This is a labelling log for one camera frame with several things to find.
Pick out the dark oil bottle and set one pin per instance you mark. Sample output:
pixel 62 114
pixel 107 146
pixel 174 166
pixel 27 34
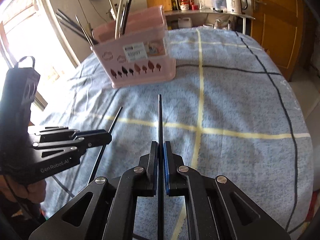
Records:
pixel 177 2

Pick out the metal kitchen shelf table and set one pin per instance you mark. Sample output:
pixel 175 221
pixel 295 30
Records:
pixel 208 12

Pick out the white plastic jug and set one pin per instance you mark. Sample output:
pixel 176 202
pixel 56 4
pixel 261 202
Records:
pixel 185 22

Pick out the blue plaid tablecloth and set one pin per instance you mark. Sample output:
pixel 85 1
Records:
pixel 228 111

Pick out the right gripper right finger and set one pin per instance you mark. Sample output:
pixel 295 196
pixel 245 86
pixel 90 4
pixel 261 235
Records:
pixel 169 169

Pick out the silver metal chopstick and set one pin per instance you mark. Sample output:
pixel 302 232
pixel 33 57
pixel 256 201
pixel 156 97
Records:
pixel 84 31

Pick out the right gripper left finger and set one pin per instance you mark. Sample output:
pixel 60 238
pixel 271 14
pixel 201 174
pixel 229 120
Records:
pixel 152 169

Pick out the white window frame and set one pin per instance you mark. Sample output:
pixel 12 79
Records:
pixel 29 28

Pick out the red lidded jar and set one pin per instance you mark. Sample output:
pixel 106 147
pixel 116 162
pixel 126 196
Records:
pixel 184 5

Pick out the pink plastic utensil basket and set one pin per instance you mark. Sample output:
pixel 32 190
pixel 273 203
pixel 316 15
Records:
pixel 141 55

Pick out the clear plastic container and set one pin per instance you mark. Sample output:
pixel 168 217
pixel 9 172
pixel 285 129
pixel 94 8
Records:
pixel 219 5

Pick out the white electric kettle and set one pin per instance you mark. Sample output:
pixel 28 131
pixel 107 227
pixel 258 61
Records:
pixel 236 6

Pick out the wooden door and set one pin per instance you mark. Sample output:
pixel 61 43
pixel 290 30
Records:
pixel 278 28

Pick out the left hand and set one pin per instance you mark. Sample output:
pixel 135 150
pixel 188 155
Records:
pixel 35 192

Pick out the black chopstick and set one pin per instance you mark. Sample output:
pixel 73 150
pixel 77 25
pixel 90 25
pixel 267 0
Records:
pixel 74 30
pixel 160 230
pixel 100 155
pixel 75 27
pixel 125 17

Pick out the beige wooden chopstick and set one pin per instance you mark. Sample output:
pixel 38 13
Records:
pixel 113 10

